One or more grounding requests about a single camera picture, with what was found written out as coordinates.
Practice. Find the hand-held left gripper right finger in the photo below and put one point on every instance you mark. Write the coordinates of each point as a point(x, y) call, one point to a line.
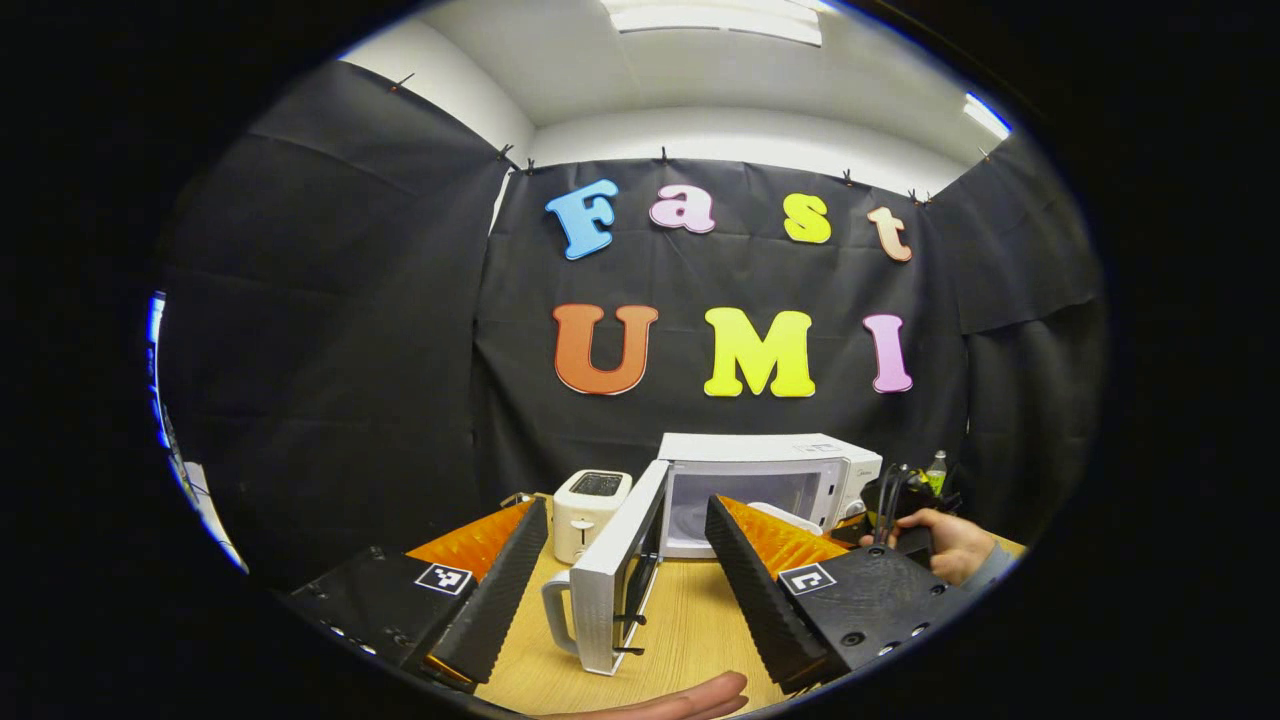
point(760, 600)

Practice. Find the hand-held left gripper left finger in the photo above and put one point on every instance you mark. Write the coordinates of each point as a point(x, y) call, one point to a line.
point(500, 600)

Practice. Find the white microwave oven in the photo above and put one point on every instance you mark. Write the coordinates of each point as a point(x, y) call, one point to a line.
point(760, 450)

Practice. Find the green tea bottle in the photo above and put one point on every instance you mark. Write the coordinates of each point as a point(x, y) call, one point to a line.
point(937, 470)

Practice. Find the white toaster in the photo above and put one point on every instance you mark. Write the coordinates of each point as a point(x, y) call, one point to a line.
point(585, 520)

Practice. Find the black backdrop cloth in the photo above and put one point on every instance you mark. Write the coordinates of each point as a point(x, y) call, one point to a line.
point(350, 350)

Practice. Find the small ceiling light panel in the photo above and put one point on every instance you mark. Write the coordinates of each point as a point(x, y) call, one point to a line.
point(987, 117)

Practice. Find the long ceiling light panel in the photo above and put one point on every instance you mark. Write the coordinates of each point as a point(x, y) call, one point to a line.
point(710, 20)

